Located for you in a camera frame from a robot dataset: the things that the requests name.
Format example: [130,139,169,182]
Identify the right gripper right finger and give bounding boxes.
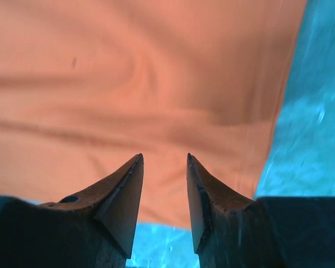
[186,154,271,267]

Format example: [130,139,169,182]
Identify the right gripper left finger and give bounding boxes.
[38,154,143,267]

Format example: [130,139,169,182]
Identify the orange polo shirt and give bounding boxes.
[0,1,307,228]

